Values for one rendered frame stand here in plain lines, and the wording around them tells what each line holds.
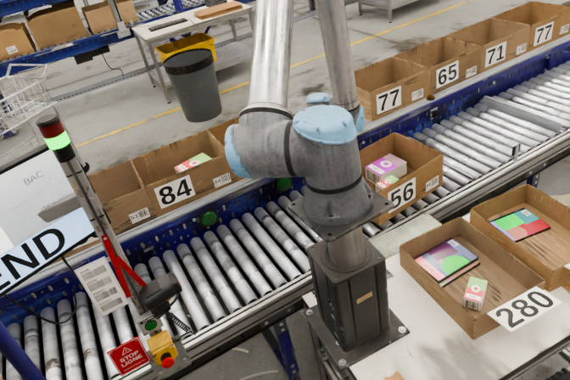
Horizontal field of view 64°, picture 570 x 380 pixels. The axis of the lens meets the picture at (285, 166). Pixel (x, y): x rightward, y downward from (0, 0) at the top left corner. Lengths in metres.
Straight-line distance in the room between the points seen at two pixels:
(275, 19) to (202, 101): 3.49
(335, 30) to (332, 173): 0.54
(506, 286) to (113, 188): 1.70
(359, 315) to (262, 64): 0.79
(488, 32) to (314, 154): 2.36
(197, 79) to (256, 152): 3.54
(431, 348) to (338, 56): 0.96
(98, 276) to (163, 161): 0.99
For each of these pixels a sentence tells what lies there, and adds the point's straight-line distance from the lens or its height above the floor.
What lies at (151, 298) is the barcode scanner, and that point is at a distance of 1.45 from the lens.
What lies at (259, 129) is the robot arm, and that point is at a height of 1.51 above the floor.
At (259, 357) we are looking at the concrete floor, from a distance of 2.54.
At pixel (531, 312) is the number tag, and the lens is 1.57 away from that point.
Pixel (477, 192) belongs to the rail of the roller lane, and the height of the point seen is 0.71.
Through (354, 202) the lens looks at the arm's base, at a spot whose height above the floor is 1.32.
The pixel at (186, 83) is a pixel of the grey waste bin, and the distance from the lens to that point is 4.69.
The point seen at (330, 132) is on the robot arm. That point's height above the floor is 1.52.
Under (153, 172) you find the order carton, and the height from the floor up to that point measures 0.94.
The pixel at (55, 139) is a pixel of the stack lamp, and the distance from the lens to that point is 1.21.
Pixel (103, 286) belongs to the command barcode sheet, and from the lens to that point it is 1.45.
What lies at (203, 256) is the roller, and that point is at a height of 0.75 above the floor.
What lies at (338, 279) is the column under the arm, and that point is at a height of 1.08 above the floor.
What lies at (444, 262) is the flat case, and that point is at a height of 0.78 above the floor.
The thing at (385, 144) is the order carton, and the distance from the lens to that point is 2.23.
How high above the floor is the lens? 2.05
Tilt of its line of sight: 33 degrees down
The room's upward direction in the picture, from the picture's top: 12 degrees counter-clockwise
